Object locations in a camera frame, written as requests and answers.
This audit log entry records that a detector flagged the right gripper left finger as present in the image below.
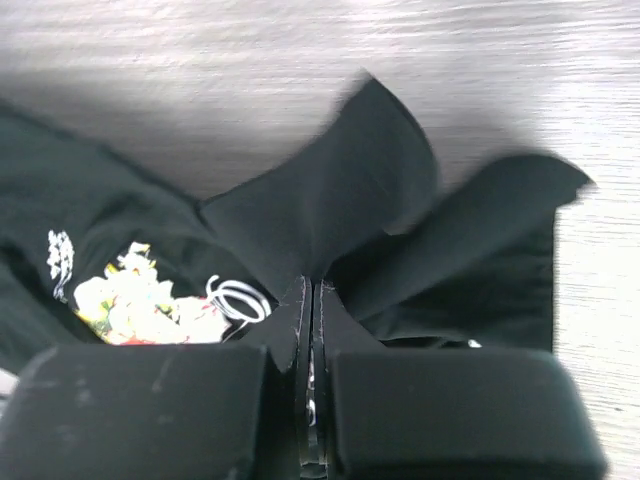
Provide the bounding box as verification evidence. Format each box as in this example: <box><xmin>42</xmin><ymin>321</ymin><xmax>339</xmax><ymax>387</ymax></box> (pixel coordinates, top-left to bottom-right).
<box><xmin>1</xmin><ymin>278</ymin><xmax>312</xmax><ymax>479</ymax></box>

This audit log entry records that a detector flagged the black t shirt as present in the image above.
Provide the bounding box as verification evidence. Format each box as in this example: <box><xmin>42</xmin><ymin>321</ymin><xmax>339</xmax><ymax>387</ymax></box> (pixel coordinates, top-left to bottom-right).
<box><xmin>1</xmin><ymin>78</ymin><xmax>590</xmax><ymax>373</ymax></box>

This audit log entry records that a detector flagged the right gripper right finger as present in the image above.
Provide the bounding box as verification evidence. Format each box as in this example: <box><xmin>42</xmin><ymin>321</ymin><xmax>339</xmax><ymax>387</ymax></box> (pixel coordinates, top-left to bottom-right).
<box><xmin>312</xmin><ymin>284</ymin><xmax>608</xmax><ymax>479</ymax></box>

